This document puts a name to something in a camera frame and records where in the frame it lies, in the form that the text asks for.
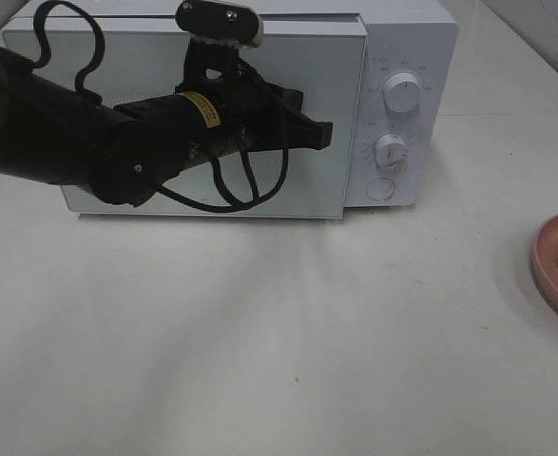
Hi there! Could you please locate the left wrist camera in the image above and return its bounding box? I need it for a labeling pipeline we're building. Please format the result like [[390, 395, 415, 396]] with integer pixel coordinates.
[[175, 1, 264, 48]]

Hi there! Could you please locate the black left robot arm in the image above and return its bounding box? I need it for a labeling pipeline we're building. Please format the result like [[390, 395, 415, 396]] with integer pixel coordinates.
[[0, 42, 333, 214]]

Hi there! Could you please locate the round white door button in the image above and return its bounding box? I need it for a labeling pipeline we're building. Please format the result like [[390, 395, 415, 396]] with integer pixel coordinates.
[[366, 178, 395, 201]]

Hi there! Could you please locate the white microwave oven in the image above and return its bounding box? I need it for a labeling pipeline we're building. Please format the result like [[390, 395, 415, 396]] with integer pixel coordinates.
[[10, 0, 462, 210]]

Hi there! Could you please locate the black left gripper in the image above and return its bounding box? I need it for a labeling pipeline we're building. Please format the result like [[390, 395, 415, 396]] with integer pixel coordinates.
[[173, 40, 334, 160]]

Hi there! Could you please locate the pink round plate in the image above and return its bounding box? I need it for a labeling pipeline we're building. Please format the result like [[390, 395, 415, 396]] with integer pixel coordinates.
[[531, 215, 558, 313]]

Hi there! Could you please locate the black left camera cable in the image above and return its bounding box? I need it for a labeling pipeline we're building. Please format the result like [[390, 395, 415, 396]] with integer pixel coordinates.
[[33, 0, 290, 214]]

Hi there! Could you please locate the white microwave knob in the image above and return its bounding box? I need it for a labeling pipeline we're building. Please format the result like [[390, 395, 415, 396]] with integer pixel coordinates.
[[372, 134, 408, 168], [382, 69, 422, 113]]

